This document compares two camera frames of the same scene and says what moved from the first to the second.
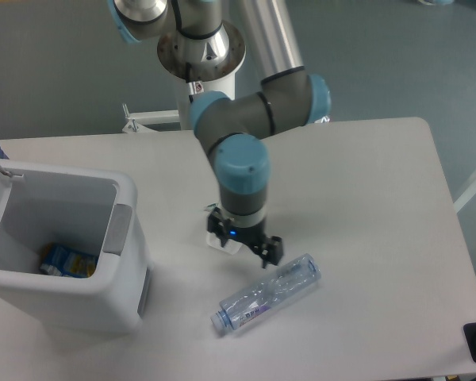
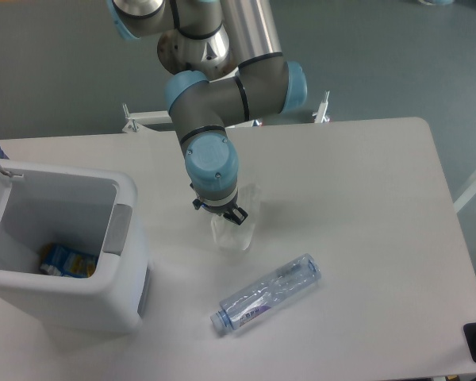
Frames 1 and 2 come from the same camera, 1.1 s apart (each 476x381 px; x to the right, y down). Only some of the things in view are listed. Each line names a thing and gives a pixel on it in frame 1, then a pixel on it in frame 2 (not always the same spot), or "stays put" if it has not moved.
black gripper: (270, 249) to (221, 209)
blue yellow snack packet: (60, 261) stays put
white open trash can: (28, 208) stays put
